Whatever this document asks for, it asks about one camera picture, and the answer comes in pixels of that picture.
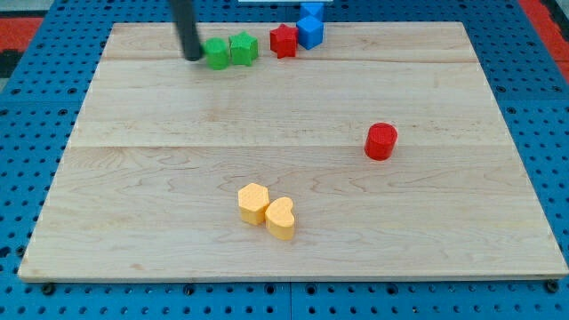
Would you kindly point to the yellow hexagon block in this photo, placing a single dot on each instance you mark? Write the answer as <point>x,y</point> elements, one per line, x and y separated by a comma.
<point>253,200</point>

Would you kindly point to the yellow heart block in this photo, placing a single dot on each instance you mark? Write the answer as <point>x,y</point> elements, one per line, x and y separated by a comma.
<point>280,220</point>

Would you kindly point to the red cylinder block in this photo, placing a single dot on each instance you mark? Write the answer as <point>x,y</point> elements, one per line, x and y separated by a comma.
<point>380,141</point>

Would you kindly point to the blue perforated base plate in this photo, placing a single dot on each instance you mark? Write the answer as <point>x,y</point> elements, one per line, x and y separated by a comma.
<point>40,103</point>

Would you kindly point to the blue cube block front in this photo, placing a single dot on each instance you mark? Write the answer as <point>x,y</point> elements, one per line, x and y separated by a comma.
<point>310,32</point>

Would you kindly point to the green star block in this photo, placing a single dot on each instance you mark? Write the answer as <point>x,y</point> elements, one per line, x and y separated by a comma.
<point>243,49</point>

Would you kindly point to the blue cube block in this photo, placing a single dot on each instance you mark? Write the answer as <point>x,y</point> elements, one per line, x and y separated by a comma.
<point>310,32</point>
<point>312,9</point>

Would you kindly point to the blue cube block rear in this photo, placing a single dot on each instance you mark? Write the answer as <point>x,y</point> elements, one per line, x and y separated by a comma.
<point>312,9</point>

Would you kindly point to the light wooden board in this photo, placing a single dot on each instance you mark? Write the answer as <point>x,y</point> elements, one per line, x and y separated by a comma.
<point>146,190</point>

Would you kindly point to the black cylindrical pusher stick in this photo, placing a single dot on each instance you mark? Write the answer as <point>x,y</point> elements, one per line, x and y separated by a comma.
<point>184,17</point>

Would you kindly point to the green cylinder block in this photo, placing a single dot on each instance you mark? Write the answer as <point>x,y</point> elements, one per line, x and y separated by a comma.
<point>216,53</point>

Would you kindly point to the red star block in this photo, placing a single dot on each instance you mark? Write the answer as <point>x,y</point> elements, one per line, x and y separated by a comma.
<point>283,41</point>

